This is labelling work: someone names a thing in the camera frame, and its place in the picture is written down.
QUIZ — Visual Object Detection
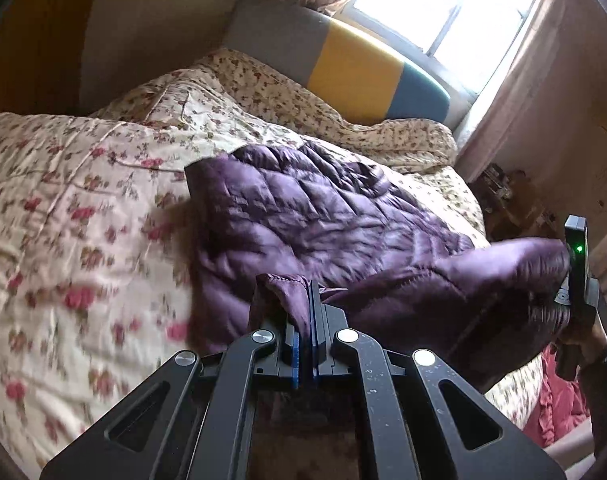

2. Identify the floral quilt bedspread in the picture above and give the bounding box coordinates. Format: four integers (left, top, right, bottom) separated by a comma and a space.
0, 46, 545, 480

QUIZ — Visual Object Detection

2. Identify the window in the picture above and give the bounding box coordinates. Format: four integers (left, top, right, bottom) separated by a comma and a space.
350, 0, 542, 94

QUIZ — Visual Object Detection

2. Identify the right pink curtain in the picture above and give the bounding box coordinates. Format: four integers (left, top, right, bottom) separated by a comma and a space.
455, 0, 567, 181

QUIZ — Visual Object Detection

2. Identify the floral pillow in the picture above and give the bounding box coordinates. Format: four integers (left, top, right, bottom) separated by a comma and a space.
197, 48, 457, 174

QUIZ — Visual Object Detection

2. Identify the person's right hand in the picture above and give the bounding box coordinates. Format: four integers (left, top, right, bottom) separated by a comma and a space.
558, 318, 607, 365

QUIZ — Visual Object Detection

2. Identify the cluttered wooden side table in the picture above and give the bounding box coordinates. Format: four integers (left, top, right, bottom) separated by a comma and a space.
469, 164, 559, 242

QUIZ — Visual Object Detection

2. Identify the purple quilted down jacket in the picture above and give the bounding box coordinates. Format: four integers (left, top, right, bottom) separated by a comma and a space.
185, 143, 570, 391

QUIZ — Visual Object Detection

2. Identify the black camera with screen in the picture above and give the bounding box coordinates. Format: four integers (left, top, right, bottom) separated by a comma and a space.
564, 214, 601, 327

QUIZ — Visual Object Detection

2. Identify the grey yellow blue headboard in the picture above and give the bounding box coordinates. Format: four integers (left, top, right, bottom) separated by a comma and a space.
223, 0, 450, 125

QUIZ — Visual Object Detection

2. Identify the wooden wardrobe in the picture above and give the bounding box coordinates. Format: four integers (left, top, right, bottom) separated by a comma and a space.
0, 0, 94, 115

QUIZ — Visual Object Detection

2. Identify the pink ruffled cloth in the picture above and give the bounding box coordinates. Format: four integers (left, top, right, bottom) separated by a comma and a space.
524, 346, 590, 448

